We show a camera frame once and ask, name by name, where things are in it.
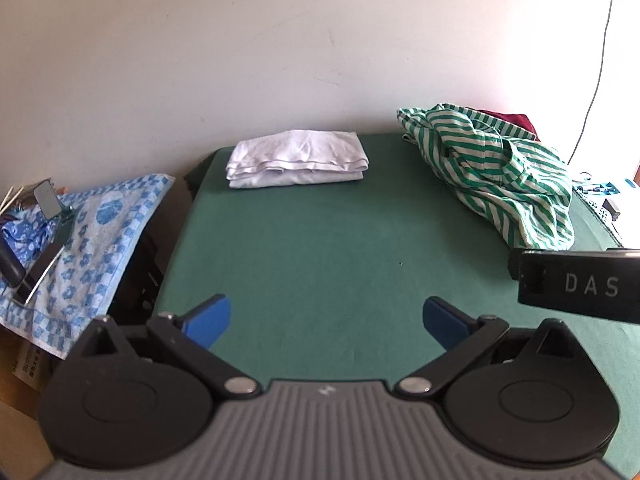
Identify cardboard box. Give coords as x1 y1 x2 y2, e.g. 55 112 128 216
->
0 335 53 411

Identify green white striped shirt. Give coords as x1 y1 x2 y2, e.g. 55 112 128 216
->
396 103 576 251

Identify white power strip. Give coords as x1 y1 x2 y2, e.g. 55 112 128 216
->
574 180 626 222

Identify dark red sweater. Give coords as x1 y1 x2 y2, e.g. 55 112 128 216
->
475 108 540 141

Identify white folded shirt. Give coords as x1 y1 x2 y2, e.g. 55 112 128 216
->
225 130 371 190

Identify thin wall cable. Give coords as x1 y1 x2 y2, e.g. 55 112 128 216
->
566 0 619 167

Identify blue patterned cloth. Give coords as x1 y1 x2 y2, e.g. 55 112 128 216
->
0 207 53 261

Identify green table cloth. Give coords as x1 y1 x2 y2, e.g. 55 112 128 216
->
150 132 640 463

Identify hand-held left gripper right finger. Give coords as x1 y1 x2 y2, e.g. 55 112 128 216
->
394 296 594 402

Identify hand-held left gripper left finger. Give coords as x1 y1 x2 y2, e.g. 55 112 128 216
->
65 294 262 403

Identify wooden sticks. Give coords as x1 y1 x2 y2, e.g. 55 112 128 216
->
0 184 32 212

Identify black cylinder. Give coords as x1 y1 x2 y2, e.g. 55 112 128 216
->
0 245 26 288

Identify blue floral towel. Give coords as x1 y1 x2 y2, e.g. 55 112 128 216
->
0 173 177 361

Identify small mirror on stand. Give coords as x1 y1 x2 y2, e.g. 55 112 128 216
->
32 178 62 220

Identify dark flat phone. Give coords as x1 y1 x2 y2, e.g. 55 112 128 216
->
14 242 66 306

